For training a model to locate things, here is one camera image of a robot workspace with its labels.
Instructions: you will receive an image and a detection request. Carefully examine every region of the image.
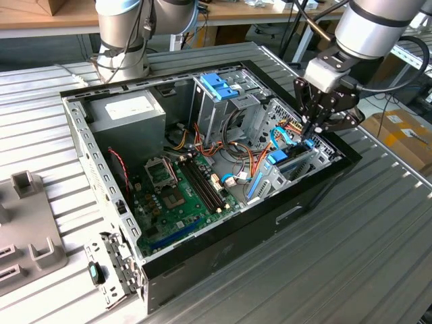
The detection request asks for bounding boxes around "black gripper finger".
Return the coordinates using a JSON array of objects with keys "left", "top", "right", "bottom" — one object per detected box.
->
[
  {"left": 292, "top": 77, "right": 321, "bottom": 138},
  {"left": 313, "top": 109, "right": 367, "bottom": 136}
]

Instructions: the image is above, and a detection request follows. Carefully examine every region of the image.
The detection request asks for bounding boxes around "red yellow orange power wire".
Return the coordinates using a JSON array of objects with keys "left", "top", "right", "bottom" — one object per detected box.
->
[{"left": 282, "top": 120, "right": 305, "bottom": 135}]

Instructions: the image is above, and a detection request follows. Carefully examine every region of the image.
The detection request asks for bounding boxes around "blue data wire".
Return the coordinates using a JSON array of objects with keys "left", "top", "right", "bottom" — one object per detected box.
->
[{"left": 221, "top": 125, "right": 300, "bottom": 186}]

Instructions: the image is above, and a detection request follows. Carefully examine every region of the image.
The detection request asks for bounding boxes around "hard disk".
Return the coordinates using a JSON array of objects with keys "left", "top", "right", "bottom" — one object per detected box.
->
[{"left": 247, "top": 136, "right": 317, "bottom": 203}]

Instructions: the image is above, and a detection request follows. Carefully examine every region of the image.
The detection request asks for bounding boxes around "grey metal disk bay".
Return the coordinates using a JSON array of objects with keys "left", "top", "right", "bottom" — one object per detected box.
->
[{"left": 243, "top": 133, "right": 340, "bottom": 206}]

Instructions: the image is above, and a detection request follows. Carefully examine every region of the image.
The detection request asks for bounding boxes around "cardboard box with white label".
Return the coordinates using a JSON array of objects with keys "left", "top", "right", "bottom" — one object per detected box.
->
[{"left": 361, "top": 108, "right": 432, "bottom": 176}]

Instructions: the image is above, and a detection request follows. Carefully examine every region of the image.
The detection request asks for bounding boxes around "black tripod stand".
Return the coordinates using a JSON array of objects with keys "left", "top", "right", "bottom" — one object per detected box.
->
[{"left": 279, "top": 0, "right": 310, "bottom": 68}]

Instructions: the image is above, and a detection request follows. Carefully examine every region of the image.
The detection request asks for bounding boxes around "black office chair base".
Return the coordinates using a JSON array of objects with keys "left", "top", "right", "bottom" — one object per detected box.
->
[{"left": 254, "top": 23, "right": 281, "bottom": 38}]

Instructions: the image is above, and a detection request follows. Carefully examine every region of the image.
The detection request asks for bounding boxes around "grey metal drive cage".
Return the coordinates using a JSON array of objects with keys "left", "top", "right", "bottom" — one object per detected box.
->
[{"left": 188, "top": 65, "right": 273, "bottom": 149}]

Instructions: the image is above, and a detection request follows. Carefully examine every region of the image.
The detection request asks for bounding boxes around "brown cardboard box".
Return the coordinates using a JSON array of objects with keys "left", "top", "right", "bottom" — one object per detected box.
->
[
  {"left": 35, "top": 0, "right": 99, "bottom": 17},
  {"left": 202, "top": 25, "right": 252, "bottom": 48}
]

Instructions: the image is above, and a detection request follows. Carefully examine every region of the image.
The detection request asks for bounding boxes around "wooden top desk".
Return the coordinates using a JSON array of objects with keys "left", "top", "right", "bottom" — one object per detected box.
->
[
  {"left": 0, "top": 0, "right": 102, "bottom": 38},
  {"left": 197, "top": 0, "right": 348, "bottom": 28}
]

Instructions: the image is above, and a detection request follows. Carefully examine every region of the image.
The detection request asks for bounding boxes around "cream board connector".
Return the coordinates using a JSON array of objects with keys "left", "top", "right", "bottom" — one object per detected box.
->
[{"left": 209, "top": 172, "right": 224, "bottom": 194}]

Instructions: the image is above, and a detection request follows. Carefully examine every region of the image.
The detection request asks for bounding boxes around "black RAM slot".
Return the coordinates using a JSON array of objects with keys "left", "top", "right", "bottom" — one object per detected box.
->
[
  {"left": 182, "top": 159, "right": 221, "bottom": 213},
  {"left": 190, "top": 155, "right": 228, "bottom": 209},
  {"left": 186, "top": 157, "right": 225, "bottom": 211},
  {"left": 178, "top": 160, "right": 217, "bottom": 215}
]

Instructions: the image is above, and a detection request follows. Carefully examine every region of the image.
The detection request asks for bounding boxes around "metal socket cover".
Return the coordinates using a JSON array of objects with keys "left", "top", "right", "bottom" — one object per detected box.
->
[{"left": 144, "top": 157, "right": 179, "bottom": 190}]

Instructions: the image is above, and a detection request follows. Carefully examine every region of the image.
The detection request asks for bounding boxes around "green motherboard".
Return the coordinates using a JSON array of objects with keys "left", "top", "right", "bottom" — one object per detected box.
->
[{"left": 130, "top": 153, "right": 242, "bottom": 258}]

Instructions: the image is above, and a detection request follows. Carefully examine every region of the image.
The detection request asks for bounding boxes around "open black PC case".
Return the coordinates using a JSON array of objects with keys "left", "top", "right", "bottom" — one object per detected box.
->
[{"left": 59, "top": 59, "right": 362, "bottom": 315}]

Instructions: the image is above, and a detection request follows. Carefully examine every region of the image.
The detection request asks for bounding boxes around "grey power supply unit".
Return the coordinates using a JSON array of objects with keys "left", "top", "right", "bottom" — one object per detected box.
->
[{"left": 86, "top": 89, "right": 167, "bottom": 169}]

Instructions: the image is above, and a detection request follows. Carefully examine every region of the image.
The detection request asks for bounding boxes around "blue expansion slot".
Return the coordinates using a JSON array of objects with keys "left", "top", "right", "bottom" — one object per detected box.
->
[{"left": 149, "top": 217, "right": 204, "bottom": 251}]

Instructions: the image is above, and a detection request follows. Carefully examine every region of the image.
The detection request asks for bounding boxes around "grey parts rack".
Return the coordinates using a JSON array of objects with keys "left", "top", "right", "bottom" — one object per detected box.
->
[{"left": 0, "top": 171, "right": 70, "bottom": 298}]

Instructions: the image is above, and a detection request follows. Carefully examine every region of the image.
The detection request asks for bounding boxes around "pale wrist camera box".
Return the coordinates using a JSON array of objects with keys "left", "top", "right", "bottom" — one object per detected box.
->
[{"left": 302, "top": 56, "right": 349, "bottom": 95}]

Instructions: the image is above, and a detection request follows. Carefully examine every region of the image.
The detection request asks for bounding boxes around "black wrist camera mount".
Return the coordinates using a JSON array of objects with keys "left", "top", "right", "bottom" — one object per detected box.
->
[{"left": 318, "top": 46, "right": 352, "bottom": 70}]

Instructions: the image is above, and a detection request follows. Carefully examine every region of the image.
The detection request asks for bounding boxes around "blue plastic bay bracket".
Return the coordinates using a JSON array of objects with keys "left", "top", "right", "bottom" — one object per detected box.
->
[{"left": 199, "top": 73, "right": 242, "bottom": 101}]

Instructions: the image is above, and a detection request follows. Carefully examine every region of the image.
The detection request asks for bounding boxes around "yellow orange wire bundle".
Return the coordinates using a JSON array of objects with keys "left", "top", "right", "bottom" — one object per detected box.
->
[{"left": 167, "top": 123, "right": 190, "bottom": 152}]

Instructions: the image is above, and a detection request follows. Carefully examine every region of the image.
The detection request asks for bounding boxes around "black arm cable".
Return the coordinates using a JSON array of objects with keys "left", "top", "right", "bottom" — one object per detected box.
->
[{"left": 72, "top": 0, "right": 158, "bottom": 85}]

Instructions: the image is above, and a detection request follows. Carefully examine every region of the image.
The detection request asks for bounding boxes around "red black twisted wire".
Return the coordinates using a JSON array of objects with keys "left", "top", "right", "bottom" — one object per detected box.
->
[{"left": 107, "top": 146, "right": 132, "bottom": 200}]

